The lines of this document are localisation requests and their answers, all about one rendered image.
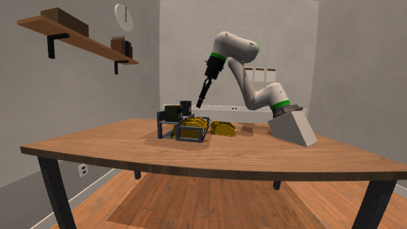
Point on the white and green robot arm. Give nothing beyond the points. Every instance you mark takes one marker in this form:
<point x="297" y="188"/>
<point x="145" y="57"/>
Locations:
<point x="245" y="51"/>

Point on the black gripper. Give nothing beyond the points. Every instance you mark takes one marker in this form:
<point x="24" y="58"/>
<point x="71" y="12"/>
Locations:
<point x="212" y="74"/>

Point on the grey metal shelf rack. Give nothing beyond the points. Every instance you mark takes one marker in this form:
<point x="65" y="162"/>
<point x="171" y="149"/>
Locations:
<point x="161" y="119"/>

